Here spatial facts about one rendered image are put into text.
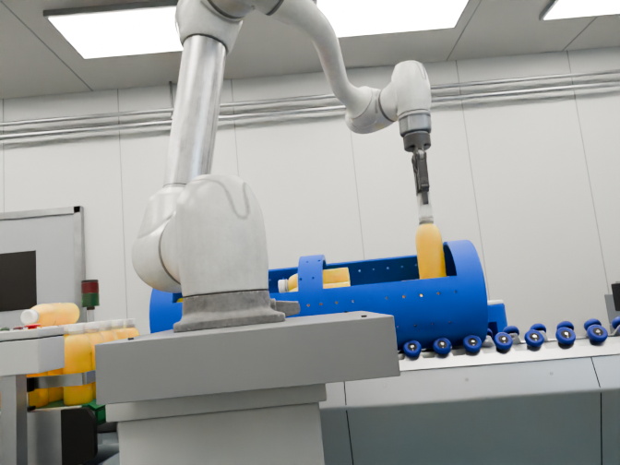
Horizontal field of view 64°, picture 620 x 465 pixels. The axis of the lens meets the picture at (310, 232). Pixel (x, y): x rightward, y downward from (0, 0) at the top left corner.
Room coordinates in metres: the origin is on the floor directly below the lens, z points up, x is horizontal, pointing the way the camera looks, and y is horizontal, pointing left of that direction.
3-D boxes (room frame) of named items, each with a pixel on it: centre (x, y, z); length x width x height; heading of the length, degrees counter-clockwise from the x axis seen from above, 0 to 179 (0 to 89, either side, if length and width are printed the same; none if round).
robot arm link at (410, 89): (1.35, -0.31, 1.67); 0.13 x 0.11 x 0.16; 39
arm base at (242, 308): (0.91, 0.14, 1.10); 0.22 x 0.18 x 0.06; 103
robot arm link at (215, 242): (0.91, 0.17, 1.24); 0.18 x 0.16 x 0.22; 39
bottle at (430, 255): (1.34, -0.32, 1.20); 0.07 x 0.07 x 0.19
